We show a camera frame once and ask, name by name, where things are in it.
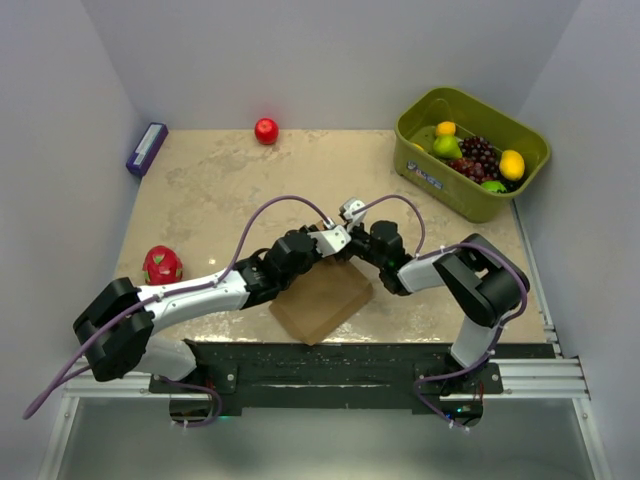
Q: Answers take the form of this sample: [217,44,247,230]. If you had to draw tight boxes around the yellow lemon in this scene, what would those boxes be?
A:
[499,150,525,182]

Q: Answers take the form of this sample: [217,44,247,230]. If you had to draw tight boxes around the dark purple grapes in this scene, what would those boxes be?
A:
[447,136,499,184]

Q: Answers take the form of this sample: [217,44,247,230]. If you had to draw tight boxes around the green apple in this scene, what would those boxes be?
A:
[481,180,509,194]

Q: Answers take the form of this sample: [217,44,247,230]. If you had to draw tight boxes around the green plastic tub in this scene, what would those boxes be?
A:
[393,87,551,223]

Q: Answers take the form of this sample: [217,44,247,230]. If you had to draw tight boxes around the brown cardboard box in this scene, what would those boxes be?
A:
[269,257,373,346]

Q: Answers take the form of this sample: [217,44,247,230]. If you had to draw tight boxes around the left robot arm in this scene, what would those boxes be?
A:
[73,225,351,382]

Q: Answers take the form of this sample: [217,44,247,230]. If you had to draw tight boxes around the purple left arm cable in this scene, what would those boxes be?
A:
[22,194,335,420]

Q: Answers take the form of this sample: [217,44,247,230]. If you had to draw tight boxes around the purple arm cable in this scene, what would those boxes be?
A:
[352,194,530,361]
[22,194,335,420]

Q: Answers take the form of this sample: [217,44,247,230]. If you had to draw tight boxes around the orange fruit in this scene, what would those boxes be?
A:
[435,121,456,137]

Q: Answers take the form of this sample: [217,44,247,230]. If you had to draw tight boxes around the red apple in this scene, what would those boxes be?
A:
[254,118,279,145]

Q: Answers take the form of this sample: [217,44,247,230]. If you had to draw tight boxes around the purple rectangular box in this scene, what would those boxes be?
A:
[126,122,169,178]

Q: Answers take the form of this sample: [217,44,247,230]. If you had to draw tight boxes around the green pear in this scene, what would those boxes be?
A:
[432,135,463,159]

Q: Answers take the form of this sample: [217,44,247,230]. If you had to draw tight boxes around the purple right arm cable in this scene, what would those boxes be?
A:
[352,194,530,361]

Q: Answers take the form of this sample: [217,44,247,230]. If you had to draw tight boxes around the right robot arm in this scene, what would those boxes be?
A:
[339,221,530,393]

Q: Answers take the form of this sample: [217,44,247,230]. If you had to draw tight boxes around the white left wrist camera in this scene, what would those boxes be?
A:
[308,225,351,258]

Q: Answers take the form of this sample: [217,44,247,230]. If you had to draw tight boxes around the aluminium frame rail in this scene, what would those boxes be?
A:
[37,202,614,480]

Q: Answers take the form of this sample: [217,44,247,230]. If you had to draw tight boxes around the red dragon fruit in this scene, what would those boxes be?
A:
[142,245,183,286]

